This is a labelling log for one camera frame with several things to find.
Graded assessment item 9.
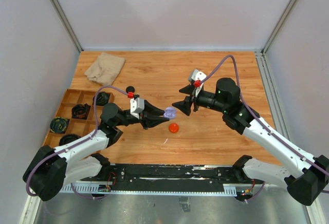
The black round charging case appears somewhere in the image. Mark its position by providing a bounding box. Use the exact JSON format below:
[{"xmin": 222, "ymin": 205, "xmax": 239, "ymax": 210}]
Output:
[{"xmin": 125, "ymin": 86, "xmax": 135, "ymax": 93}]

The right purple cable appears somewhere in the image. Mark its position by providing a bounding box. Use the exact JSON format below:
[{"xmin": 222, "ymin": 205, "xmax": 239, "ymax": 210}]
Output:
[{"xmin": 193, "ymin": 54, "xmax": 329, "ymax": 201}]

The black yellow coiled strap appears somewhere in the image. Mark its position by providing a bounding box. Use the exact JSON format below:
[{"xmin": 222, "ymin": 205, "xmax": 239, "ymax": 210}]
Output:
[{"xmin": 50, "ymin": 117, "xmax": 70, "ymax": 134}]

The purple round charging case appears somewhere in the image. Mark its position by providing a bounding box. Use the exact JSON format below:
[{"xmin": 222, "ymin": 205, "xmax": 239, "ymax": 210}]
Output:
[{"xmin": 163, "ymin": 106, "xmax": 176, "ymax": 120}]

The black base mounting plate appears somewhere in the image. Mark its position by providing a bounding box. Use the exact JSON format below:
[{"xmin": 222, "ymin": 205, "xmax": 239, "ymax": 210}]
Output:
[{"xmin": 80, "ymin": 163, "xmax": 264, "ymax": 192}]

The purple cable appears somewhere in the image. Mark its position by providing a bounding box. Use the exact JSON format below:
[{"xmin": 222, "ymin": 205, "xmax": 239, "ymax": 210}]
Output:
[
  {"xmin": 25, "ymin": 85, "xmax": 134, "ymax": 200},
  {"xmin": 193, "ymin": 54, "xmax": 329, "ymax": 201}
]

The black coiled strap lower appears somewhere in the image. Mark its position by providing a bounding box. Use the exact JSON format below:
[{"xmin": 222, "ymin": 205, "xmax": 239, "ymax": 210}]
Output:
[{"xmin": 59, "ymin": 133, "xmax": 81, "ymax": 146}]

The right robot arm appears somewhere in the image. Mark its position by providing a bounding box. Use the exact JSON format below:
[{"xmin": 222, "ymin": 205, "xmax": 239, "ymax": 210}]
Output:
[{"xmin": 172, "ymin": 78, "xmax": 328, "ymax": 206}]

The black coiled strap upper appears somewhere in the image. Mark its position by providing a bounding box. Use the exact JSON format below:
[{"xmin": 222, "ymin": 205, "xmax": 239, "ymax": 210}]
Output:
[{"xmin": 93, "ymin": 91, "xmax": 112, "ymax": 106}]

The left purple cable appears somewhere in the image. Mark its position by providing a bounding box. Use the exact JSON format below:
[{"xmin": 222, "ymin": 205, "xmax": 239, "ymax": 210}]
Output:
[{"xmin": 25, "ymin": 85, "xmax": 134, "ymax": 200}]

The black coiled strap middle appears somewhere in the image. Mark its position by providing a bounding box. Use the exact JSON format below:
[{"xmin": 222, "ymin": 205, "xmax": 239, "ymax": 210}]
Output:
[{"xmin": 71, "ymin": 103, "xmax": 90, "ymax": 120}]

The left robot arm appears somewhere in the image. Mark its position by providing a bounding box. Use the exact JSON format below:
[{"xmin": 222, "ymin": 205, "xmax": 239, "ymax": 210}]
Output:
[{"xmin": 23, "ymin": 98, "xmax": 169, "ymax": 201}]

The beige folded cloth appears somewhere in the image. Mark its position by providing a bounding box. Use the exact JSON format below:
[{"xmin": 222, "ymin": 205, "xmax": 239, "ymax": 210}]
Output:
[{"xmin": 84, "ymin": 52, "xmax": 125, "ymax": 86}]

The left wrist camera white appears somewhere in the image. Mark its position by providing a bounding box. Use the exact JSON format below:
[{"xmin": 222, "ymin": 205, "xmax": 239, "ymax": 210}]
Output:
[{"xmin": 130, "ymin": 97, "xmax": 144, "ymax": 119}]

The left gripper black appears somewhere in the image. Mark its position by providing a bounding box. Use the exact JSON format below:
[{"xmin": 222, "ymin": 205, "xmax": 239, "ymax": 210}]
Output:
[{"xmin": 115, "ymin": 100, "xmax": 170, "ymax": 130}]

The wooden compartment tray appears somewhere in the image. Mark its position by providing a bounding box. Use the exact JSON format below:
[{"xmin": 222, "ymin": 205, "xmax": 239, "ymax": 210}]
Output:
[{"xmin": 43, "ymin": 89, "xmax": 114, "ymax": 148}]

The orange round charging case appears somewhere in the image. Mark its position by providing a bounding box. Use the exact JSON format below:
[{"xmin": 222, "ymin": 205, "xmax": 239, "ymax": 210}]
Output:
[{"xmin": 168, "ymin": 123, "xmax": 179, "ymax": 133}]

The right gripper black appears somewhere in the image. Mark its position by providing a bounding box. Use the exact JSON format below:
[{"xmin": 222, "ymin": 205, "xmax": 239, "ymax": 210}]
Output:
[{"xmin": 172, "ymin": 83, "xmax": 228, "ymax": 116}]

